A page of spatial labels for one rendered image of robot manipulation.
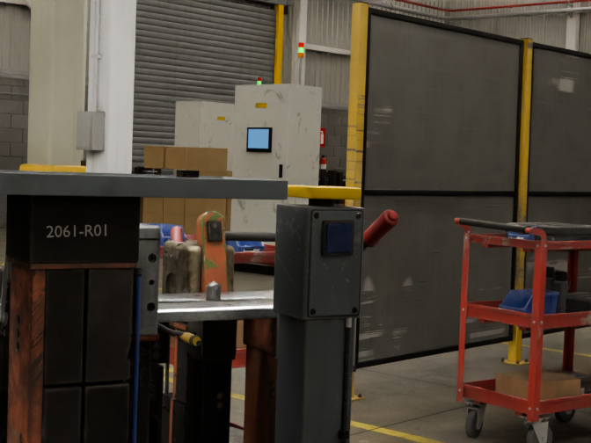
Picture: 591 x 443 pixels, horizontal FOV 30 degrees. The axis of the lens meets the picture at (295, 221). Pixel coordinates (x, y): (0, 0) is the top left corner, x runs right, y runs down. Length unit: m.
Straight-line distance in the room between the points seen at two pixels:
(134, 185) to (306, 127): 10.65
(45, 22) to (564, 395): 5.10
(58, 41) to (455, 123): 3.40
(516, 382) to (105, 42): 2.42
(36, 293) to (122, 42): 4.37
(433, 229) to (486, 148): 0.68
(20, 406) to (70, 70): 7.56
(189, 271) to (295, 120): 9.91
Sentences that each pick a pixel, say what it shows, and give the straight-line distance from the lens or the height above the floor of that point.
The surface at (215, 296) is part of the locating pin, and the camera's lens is 1.44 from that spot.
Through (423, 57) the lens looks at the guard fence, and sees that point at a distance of 6.06.
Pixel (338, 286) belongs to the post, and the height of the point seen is 1.06.
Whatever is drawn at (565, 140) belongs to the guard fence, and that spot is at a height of 1.40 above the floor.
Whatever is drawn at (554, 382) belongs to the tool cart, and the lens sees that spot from 4.89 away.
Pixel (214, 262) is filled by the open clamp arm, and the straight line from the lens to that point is 1.58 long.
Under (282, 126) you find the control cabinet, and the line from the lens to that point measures 11.44.
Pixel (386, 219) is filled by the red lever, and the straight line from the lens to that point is 1.19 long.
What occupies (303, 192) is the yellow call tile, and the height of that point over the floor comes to 1.15.
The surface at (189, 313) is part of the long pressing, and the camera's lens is 1.33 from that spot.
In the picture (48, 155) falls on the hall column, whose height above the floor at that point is 1.18.
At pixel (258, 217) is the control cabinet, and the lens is 11.65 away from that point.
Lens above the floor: 1.18
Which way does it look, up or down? 3 degrees down
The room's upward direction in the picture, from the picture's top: 2 degrees clockwise
